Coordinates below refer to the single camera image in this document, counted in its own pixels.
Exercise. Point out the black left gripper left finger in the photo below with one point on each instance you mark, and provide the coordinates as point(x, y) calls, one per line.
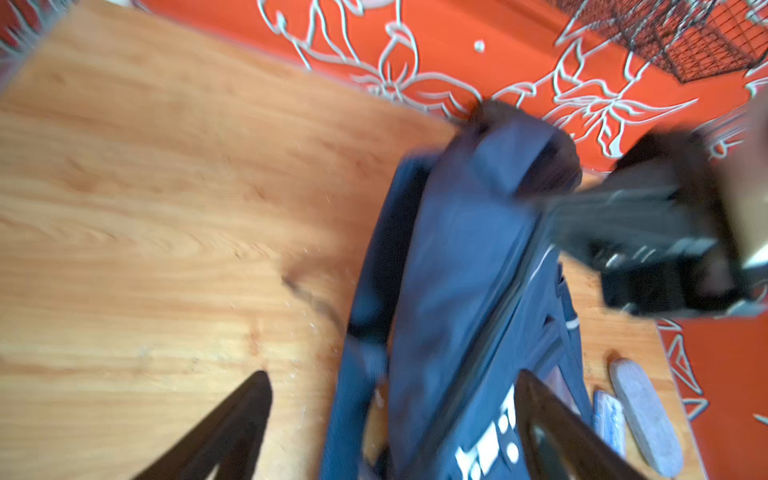
point(226, 443)

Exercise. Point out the navy blue student backpack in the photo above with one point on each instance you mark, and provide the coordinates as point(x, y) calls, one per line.
point(457, 295)

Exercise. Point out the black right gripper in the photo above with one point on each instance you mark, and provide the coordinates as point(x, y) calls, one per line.
point(657, 232)

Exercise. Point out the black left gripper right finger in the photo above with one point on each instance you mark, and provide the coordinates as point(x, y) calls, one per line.
point(556, 443)

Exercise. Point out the black wire wall basket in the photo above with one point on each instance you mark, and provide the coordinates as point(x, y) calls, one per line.
point(690, 40)

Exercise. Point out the blue stationery set pack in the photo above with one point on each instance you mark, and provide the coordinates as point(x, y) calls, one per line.
point(609, 421)

